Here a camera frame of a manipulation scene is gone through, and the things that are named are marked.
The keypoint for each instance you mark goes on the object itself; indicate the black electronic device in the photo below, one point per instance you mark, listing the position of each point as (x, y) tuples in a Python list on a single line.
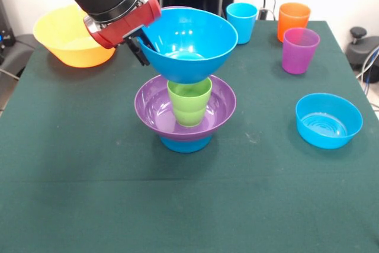
[(6, 22)]

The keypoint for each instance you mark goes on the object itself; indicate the small blue bowl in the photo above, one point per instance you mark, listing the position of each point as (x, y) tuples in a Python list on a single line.
[(325, 128), (185, 147)]

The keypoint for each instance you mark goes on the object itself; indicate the orange cup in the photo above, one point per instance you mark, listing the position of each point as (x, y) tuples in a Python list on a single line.
[(293, 19)]

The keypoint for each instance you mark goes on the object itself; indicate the dark green tablecloth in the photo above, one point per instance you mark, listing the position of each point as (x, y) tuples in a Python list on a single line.
[(189, 190)]

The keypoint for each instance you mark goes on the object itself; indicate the black power strip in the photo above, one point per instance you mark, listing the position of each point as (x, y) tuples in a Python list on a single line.
[(263, 14)]

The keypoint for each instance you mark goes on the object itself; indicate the blue cup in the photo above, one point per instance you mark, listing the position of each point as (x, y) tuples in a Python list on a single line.
[(241, 20)]

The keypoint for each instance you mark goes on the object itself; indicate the green cup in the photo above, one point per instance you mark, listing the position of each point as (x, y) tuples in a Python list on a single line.
[(189, 100), (189, 119)]

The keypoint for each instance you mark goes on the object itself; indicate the black knobbed equipment base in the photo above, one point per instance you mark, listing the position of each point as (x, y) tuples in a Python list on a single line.
[(361, 51)]

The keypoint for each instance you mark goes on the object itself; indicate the purple cup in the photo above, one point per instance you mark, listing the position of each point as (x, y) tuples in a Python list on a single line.
[(299, 54)]

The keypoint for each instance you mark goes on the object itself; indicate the large deep blue bowl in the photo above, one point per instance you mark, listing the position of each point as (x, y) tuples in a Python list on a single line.
[(189, 69)]

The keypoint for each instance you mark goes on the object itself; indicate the yellow bowl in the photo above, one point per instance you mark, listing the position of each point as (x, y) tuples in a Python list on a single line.
[(59, 45)]

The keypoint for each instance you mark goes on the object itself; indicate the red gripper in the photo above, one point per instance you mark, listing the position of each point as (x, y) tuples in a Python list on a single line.
[(127, 26)]

